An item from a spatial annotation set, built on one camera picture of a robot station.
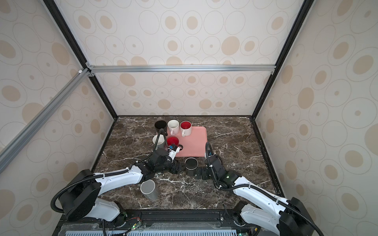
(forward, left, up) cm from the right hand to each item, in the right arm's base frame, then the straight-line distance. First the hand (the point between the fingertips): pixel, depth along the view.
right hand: (208, 167), depth 83 cm
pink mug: (+31, +24, 0) cm, 40 cm away
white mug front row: (+30, +15, 0) cm, 33 cm away
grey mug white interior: (+14, +29, +3) cm, 33 cm away
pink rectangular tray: (+20, +8, -7) cm, 23 cm away
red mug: (+19, +22, 0) cm, 29 cm away
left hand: (0, +12, +3) cm, 12 cm away
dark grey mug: (-15, +30, +4) cm, 34 cm away
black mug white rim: (-2, +9, +2) cm, 9 cm away
